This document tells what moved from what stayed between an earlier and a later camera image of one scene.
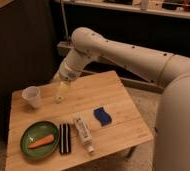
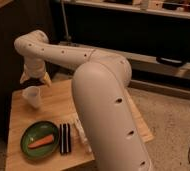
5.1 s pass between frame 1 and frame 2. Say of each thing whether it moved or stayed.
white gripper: moved
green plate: stayed
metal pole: stayed
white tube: stayed
